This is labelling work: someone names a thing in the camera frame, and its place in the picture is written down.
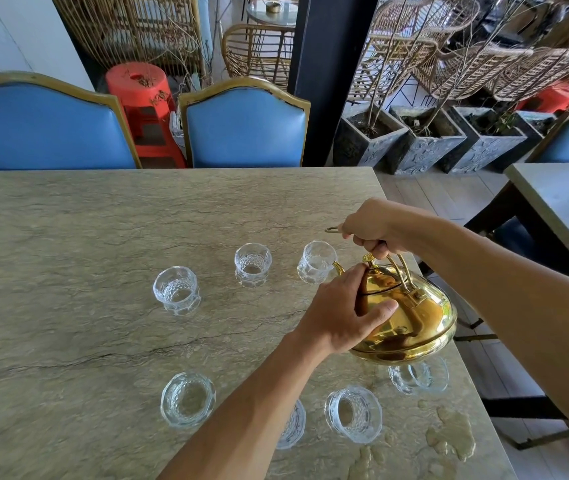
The person's right hand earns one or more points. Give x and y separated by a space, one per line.
379 222

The person's left hand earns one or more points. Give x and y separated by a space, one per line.
332 314

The person's left thumb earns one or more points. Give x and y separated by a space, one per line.
377 314

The person's right fingers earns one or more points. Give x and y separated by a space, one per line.
372 247

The gold metal teapot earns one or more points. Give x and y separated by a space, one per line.
414 319

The person's right forearm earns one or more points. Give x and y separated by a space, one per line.
514 304

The person's left forearm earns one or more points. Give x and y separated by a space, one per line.
249 414

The clear patterned glass cup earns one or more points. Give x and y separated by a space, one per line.
294 425
253 264
422 377
177 290
188 399
353 413
315 262

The grey stone planter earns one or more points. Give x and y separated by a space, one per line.
422 149
484 149
364 139
534 127

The black pillar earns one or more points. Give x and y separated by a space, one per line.
327 69

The red plastic stool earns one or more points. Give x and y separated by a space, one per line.
552 97

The small round table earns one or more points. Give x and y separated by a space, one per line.
272 17

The round ashtray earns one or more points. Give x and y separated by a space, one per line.
273 6

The stack of red plastic stools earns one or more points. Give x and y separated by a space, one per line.
144 109

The tall rattan chair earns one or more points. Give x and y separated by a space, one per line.
134 29

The black metal table frame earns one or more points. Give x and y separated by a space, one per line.
524 234

